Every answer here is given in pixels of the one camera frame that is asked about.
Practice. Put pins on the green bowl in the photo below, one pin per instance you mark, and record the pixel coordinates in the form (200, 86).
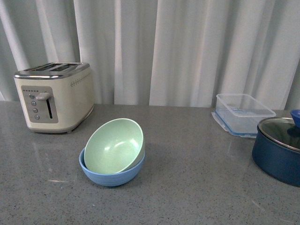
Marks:
(116, 146)

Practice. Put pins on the blue bowl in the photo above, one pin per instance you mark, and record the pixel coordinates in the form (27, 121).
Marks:
(110, 180)

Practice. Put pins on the white curtain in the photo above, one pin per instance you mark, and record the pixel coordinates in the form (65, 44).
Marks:
(160, 52)

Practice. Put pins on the clear plastic container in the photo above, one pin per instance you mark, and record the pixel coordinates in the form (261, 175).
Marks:
(241, 112)

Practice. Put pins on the cream toaster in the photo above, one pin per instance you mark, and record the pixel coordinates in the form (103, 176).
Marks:
(55, 97)

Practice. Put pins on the container lid with blue seal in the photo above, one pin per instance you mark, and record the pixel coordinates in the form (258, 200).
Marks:
(225, 127)

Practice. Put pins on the glass lid with blue knob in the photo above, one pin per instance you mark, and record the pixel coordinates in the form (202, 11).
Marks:
(283, 131)

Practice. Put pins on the blue saucepan with handle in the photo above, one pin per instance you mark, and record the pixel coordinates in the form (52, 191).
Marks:
(276, 160)

